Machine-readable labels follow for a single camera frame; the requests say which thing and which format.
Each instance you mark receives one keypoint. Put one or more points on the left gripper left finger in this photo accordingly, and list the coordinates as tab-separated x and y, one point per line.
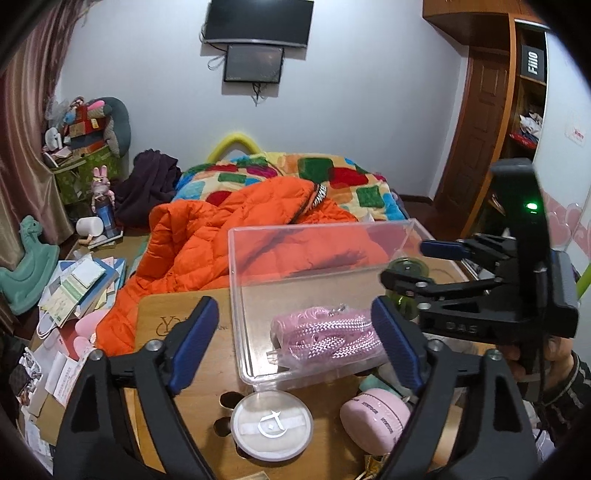
163	368

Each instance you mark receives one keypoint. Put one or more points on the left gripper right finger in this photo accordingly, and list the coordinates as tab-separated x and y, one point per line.
406	348

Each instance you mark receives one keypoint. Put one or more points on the pink round case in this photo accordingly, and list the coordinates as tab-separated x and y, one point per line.
375	420

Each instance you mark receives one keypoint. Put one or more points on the right hand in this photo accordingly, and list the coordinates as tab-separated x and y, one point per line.
557	351

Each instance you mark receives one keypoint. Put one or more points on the pile of books and papers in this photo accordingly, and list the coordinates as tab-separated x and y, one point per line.
78	287

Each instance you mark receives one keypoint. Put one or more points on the white cabinet door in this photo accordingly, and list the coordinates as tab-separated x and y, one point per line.
562	159

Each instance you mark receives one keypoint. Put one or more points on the clear plastic storage bin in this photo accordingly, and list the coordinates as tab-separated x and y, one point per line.
256	298

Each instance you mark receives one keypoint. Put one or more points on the white mug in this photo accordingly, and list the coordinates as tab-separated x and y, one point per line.
91	226

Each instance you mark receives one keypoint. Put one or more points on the teal plush rocking horse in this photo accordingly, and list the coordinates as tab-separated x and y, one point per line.
22	288

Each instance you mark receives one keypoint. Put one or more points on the orange down jacket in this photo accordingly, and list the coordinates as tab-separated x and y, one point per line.
188	246

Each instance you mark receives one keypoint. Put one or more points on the colourful patchwork blanket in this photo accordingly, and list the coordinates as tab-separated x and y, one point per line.
366	195

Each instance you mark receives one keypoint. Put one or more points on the pink bunny figurine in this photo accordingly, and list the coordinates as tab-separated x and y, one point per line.
102	200

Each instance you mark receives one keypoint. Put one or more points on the purple dark clothing heap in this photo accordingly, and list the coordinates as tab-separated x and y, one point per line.
151	182

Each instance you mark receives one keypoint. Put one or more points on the wooden door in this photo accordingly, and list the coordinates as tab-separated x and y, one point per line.
465	178

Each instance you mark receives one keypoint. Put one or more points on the green storage box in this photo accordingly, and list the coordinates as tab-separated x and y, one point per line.
74	178

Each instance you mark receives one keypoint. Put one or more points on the yellow neck pillow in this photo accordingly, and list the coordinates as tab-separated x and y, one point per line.
232	141

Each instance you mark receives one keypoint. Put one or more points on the black FiiO box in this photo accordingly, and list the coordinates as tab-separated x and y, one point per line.
533	64

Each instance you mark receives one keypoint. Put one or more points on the pile of plush toys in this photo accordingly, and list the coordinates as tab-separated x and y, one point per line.
82	127

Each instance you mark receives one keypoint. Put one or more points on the wooden shelf cabinet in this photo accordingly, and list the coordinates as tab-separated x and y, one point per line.
505	26

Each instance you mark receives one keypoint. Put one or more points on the pink striped curtain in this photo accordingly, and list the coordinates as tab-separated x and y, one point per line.
28	83

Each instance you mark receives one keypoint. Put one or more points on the small wall monitor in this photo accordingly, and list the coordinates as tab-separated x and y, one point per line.
253	64

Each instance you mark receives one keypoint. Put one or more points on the black wall television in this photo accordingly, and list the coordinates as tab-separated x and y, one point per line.
282	23

